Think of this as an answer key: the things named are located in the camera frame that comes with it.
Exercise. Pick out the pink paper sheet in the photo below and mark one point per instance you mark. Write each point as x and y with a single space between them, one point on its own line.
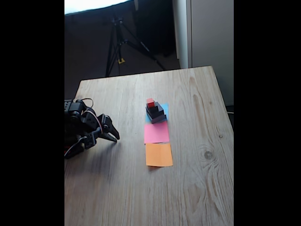
156 133

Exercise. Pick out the large grey foam block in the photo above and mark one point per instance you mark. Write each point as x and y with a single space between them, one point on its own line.
160 119

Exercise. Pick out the red cube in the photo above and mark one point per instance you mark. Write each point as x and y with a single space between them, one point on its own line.
150 102

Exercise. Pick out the black tripod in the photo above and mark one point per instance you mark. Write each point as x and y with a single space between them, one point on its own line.
116 37

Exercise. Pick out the small black foam block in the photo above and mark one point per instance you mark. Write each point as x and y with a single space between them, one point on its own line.
155 107

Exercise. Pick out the blue paper sheet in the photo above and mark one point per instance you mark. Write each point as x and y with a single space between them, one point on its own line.
165 108

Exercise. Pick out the orange paper sheet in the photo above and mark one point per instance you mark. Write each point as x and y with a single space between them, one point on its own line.
160 155

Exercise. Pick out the medium dark foam block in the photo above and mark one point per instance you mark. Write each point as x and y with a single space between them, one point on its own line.
160 110

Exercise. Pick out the yellow tape marker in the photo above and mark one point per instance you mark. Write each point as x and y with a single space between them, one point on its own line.
121 61

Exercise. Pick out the white cabinet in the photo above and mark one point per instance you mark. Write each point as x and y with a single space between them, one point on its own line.
211 35

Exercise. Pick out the red and black table clamp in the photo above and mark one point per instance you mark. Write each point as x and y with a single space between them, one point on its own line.
73 155

